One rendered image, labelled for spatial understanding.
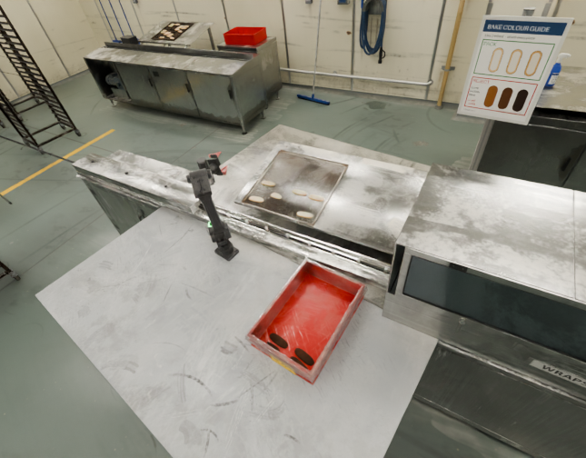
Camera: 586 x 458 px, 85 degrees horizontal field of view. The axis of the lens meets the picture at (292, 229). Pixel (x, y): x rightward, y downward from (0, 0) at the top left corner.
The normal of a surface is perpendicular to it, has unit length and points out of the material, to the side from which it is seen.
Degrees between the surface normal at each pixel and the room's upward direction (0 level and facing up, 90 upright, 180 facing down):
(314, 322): 0
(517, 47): 90
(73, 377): 0
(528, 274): 0
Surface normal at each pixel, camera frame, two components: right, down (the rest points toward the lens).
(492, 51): -0.57, 0.62
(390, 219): -0.18, -0.58
